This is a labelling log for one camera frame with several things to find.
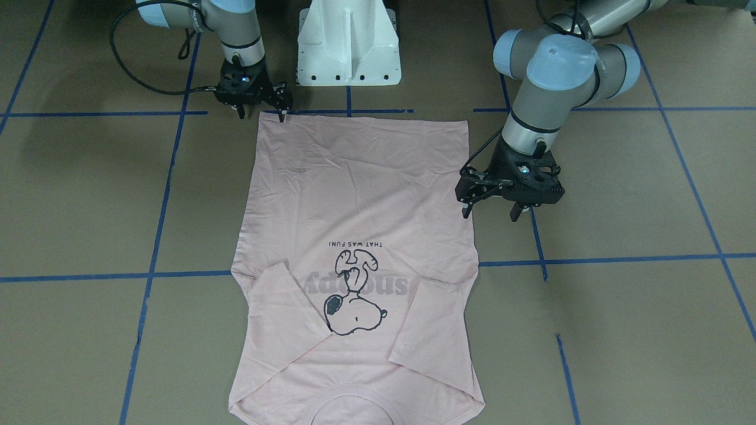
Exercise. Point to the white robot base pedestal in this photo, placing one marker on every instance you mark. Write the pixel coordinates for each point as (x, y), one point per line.
(348, 43)

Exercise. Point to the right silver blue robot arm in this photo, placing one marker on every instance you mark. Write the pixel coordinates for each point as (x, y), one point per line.
(234, 22)

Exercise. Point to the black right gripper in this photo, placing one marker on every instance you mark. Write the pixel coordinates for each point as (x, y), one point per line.
(270, 90)

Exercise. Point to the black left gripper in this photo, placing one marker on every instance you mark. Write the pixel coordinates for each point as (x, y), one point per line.
(498, 167)

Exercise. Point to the pink Snoopy t-shirt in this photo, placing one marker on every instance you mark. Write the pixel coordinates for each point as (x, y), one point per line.
(356, 264)

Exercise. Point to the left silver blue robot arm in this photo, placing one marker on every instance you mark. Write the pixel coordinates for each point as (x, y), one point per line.
(567, 63)

